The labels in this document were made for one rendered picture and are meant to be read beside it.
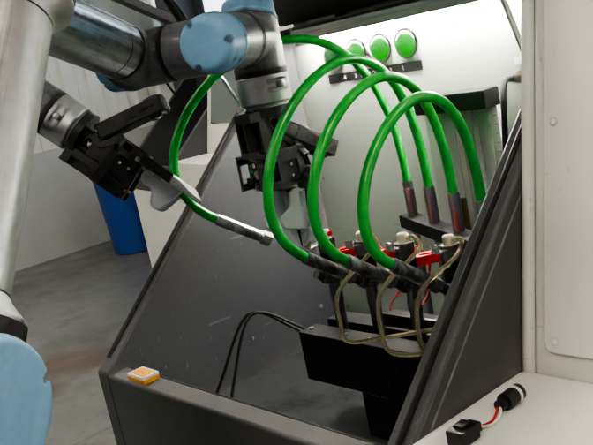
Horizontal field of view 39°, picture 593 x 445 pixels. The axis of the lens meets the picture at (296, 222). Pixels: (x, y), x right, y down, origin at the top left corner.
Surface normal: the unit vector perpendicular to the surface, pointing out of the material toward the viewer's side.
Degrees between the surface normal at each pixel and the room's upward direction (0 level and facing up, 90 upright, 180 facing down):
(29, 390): 96
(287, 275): 90
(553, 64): 76
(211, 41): 90
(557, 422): 0
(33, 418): 96
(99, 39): 114
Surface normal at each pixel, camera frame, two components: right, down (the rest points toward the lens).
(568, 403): -0.20, -0.96
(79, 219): 0.66, 0.01
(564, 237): -0.76, 0.04
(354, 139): -0.74, 0.27
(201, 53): -0.35, 0.25
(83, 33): 0.87, 0.32
